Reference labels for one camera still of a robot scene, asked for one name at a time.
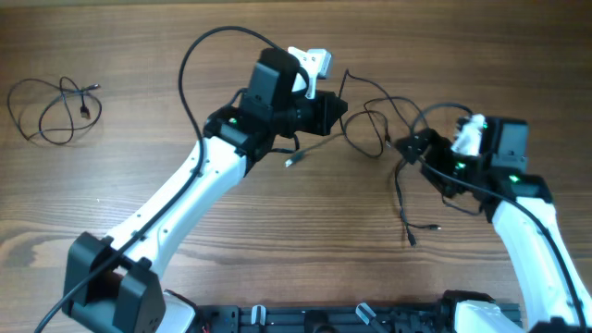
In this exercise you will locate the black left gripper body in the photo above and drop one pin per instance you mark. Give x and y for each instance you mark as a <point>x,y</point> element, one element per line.
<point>298,110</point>

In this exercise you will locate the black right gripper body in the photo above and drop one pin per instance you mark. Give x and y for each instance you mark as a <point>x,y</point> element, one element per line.
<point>435,154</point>

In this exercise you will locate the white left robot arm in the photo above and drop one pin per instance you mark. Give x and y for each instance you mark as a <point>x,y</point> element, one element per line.
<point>113,283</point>

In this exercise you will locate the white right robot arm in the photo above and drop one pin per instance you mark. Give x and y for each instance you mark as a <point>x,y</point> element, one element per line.
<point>487,158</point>

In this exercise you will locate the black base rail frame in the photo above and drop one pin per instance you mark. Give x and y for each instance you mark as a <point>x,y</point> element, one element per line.
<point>421,317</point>

